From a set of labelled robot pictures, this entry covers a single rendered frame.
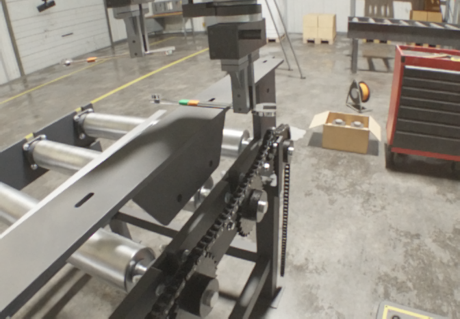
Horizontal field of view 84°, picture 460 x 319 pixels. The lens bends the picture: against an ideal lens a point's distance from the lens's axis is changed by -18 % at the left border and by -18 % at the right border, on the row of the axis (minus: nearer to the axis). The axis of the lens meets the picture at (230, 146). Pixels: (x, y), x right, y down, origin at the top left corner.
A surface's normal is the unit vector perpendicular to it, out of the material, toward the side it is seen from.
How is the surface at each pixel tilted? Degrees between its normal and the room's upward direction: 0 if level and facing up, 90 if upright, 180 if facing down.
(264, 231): 90
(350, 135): 90
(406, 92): 90
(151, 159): 0
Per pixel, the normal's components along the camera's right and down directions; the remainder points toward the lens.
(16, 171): 0.91, 0.13
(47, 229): -0.07, -0.88
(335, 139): -0.41, 0.46
